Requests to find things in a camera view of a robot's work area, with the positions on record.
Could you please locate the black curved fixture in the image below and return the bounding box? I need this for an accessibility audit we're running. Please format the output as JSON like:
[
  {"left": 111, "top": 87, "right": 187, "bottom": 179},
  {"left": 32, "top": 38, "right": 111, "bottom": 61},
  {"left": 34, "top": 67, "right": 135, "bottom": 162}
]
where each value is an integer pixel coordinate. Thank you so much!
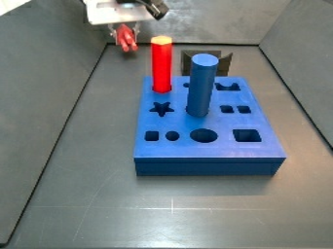
[{"left": 180, "top": 50, "right": 232, "bottom": 76}]

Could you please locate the blue shape sorter block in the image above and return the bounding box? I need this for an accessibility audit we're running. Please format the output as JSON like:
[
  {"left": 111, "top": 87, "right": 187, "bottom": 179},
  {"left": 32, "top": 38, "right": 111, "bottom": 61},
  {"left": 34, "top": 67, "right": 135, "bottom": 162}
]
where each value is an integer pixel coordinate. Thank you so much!
[{"left": 133, "top": 76, "right": 286, "bottom": 176}]

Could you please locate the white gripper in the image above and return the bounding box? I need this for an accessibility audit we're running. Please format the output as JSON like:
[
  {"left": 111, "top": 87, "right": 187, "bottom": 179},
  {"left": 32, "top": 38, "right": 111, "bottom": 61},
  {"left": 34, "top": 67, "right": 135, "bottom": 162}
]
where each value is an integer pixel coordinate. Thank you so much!
[{"left": 83, "top": 0, "right": 153, "bottom": 40}]

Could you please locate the red hexagonal peg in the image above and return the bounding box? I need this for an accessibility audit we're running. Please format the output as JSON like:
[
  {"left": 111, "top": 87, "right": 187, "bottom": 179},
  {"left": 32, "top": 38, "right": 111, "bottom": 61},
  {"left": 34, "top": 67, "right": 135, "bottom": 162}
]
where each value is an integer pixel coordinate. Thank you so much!
[{"left": 151, "top": 36, "right": 172, "bottom": 93}]

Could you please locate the red three prong object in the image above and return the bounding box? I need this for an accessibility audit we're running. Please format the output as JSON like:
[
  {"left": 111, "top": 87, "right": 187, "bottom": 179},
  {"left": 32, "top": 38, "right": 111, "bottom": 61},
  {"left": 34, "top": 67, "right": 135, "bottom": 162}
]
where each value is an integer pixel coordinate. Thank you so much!
[{"left": 116, "top": 24, "right": 137, "bottom": 53}]

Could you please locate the blue cylinder peg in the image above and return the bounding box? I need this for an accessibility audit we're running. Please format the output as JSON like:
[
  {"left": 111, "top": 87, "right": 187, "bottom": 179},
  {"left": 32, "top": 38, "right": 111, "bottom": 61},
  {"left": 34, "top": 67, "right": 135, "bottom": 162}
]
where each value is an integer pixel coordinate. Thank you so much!
[{"left": 186, "top": 53, "right": 219, "bottom": 118}]

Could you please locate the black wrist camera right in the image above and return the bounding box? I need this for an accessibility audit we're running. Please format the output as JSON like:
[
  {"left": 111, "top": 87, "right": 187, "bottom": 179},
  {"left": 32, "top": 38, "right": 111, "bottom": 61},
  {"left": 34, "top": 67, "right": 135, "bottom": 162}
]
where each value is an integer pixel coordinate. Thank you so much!
[{"left": 116, "top": 0, "right": 168, "bottom": 20}]

